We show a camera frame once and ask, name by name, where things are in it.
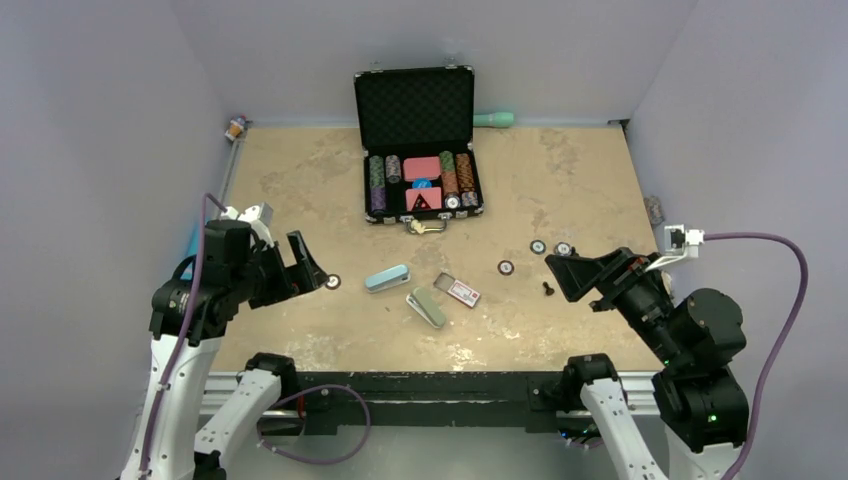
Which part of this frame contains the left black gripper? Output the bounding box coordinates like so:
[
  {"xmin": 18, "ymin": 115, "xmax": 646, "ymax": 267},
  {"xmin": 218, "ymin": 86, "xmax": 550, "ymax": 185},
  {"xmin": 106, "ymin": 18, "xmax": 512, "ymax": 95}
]
[{"xmin": 231, "ymin": 229, "xmax": 328, "ymax": 307}]

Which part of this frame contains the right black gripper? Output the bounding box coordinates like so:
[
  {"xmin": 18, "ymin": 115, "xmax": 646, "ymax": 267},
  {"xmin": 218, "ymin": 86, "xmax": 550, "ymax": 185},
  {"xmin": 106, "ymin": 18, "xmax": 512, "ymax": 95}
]
[{"xmin": 546, "ymin": 241, "xmax": 688, "ymax": 362}]

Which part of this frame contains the light blue stapler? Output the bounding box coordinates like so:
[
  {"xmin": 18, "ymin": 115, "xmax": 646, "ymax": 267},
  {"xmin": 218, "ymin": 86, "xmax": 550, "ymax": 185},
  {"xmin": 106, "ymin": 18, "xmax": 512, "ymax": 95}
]
[{"xmin": 364, "ymin": 264, "xmax": 410, "ymax": 293}]

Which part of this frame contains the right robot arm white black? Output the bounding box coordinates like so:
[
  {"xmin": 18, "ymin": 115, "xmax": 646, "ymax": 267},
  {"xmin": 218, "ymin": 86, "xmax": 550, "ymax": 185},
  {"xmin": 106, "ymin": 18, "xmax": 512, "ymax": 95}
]
[{"xmin": 537, "ymin": 248, "xmax": 750, "ymax": 479}]

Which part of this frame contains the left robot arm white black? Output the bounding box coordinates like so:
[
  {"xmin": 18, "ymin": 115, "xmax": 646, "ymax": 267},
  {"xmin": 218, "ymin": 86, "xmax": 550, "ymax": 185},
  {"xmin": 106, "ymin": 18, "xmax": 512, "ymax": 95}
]
[{"xmin": 119, "ymin": 219, "xmax": 328, "ymax": 479}]

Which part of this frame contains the poker chip near left gripper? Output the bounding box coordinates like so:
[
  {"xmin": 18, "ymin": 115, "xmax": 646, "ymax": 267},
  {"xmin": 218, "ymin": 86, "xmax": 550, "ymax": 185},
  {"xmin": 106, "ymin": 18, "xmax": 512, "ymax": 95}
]
[{"xmin": 325, "ymin": 274, "xmax": 342, "ymax": 290}]

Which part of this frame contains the grey poker chip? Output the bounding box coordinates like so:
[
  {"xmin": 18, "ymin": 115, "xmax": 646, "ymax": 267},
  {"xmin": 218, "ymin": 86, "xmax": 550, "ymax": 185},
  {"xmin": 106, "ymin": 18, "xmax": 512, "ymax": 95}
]
[{"xmin": 553, "ymin": 242, "xmax": 574, "ymax": 257}]

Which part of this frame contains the blue white poker chip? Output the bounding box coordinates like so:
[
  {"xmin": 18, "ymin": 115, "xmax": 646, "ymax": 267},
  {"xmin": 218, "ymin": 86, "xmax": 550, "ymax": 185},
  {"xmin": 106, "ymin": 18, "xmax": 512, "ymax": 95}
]
[{"xmin": 530, "ymin": 240, "xmax": 547, "ymax": 255}]

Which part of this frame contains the red poker chip on table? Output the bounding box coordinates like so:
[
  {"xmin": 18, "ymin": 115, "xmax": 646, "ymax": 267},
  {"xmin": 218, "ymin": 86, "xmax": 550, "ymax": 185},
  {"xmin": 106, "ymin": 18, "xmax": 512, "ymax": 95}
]
[{"xmin": 497, "ymin": 260, "xmax": 515, "ymax": 276}]

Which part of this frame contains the red white staple box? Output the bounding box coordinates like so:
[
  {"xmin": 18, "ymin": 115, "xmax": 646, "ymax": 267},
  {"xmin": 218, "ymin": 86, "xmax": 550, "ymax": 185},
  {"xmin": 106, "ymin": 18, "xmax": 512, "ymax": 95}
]
[{"xmin": 433, "ymin": 272, "xmax": 481, "ymax": 309}]

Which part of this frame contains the blue cylinder tool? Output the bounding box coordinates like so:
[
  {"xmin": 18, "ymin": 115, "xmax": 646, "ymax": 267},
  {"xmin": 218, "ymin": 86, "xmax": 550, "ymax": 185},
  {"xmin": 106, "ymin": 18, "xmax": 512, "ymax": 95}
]
[{"xmin": 185, "ymin": 222, "xmax": 203, "ymax": 257}]

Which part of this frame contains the mint green flashlight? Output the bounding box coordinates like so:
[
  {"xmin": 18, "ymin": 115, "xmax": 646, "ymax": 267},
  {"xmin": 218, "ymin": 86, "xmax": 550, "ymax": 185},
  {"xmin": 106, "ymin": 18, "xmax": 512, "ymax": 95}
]
[{"xmin": 473, "ymin": 112, "xmax": 515, "ymax": 129}]

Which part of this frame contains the black poker chip case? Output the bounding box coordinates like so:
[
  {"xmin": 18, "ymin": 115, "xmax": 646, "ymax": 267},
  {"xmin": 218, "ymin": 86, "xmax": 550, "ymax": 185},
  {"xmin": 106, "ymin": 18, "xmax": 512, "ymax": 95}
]
[{"xmin": 353, "ymin": 65, "xmax": 485, "ymax": 224}]

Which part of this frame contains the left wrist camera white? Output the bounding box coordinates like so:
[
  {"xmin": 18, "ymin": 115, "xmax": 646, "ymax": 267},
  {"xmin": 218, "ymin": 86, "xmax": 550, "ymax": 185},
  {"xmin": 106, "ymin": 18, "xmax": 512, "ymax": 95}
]
[{"xmin": 218, "ymin": 202, "xmax": 274, "ymax": 235}]

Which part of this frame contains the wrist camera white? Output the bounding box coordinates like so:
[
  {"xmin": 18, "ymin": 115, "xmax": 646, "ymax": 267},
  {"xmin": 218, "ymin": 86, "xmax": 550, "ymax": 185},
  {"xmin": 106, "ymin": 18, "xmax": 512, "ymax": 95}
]
[
  {"xmin": 218, "ymin": 202, "xmax": 274, "ymax": 235},
  {"xmin": 646, "ymin": 224, "xmax": 705, "ymax": 271}
]

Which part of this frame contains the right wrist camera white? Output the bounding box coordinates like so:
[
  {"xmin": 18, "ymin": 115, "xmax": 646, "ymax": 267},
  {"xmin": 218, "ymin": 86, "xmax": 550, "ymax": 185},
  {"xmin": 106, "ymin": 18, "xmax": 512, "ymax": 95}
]
[{"xmin": 646, "ymin": 224, "xmax": 705, "ymax": 271}]

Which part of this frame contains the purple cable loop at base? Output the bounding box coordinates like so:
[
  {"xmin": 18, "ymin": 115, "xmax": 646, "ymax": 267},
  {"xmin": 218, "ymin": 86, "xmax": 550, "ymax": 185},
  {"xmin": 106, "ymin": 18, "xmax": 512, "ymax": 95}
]
[{"xmin": 256, "ymin": 384, "xmax": 372, "ymax": 466}]

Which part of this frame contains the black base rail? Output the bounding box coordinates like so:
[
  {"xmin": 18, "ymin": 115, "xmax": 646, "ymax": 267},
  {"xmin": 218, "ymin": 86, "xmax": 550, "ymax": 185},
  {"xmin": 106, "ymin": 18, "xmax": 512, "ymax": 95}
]
[{"xmin": 260, "ymin": 371, "xmax": 584, "ymax": 435}]

